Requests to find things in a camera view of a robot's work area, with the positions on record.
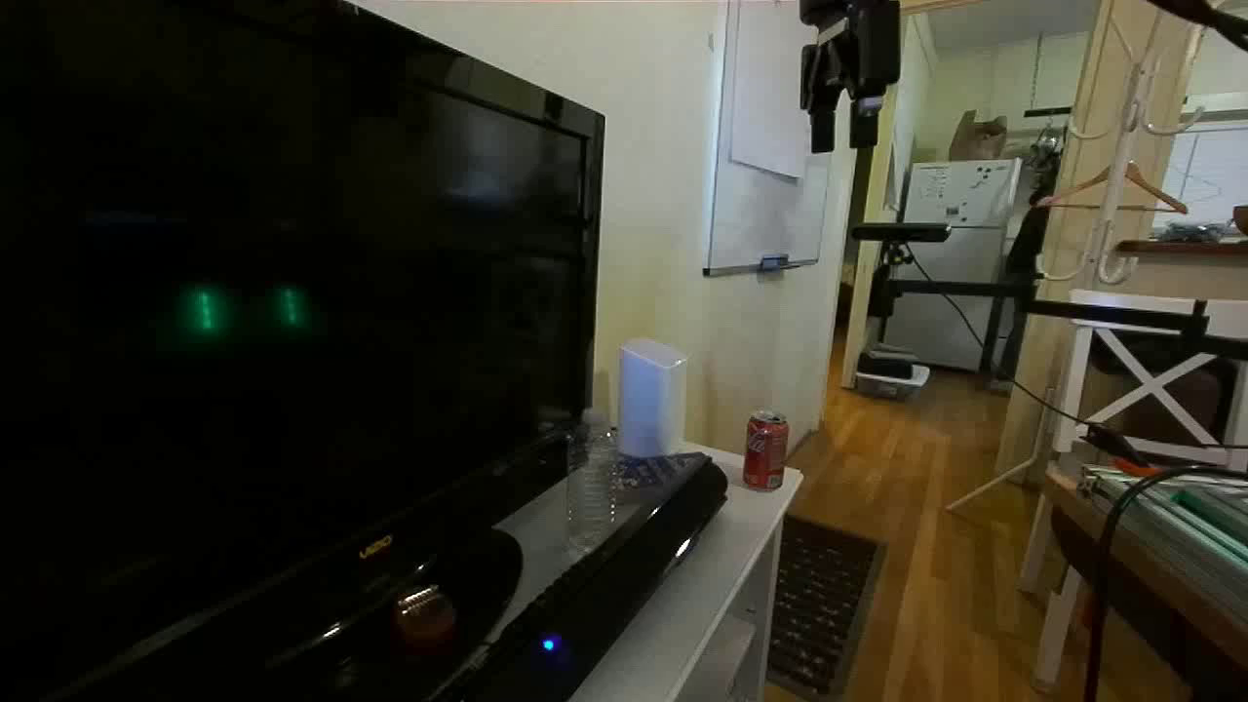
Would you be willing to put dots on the dark floor mat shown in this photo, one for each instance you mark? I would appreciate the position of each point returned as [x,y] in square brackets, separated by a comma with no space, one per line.
[826,591]

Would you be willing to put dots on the robot base platform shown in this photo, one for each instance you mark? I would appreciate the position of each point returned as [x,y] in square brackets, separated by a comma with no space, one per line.
[1166,556]

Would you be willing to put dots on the red soda can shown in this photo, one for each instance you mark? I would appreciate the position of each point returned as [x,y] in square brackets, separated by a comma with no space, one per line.
[767,450]

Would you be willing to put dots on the white wall whiteboard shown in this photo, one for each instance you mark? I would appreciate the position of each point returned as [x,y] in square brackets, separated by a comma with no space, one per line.
[771,190]

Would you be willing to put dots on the white tv cabinet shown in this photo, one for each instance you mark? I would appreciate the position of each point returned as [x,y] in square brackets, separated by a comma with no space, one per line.
[705,635]

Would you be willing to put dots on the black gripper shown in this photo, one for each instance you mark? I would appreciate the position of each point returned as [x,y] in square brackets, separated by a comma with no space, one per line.
[856,47]

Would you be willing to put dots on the black soundbar speaker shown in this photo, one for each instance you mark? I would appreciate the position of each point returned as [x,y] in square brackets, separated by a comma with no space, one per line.
[559,637]

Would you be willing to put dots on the white refrigerator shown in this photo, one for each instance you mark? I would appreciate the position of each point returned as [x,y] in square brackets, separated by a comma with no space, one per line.
[974,202]

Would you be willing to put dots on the white cross frame table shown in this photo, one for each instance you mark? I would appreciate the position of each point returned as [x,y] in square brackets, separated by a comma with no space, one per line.
[1148,384]

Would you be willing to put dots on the black flat screen television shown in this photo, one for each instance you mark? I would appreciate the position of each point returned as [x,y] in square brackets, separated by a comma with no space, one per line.
[293,307]

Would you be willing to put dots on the clear plastic bottle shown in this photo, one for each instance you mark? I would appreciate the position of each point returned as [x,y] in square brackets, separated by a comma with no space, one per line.
[591,480]

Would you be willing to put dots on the wooden clothes hanger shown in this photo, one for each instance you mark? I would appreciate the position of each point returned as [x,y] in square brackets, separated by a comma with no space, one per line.
[1116,192]

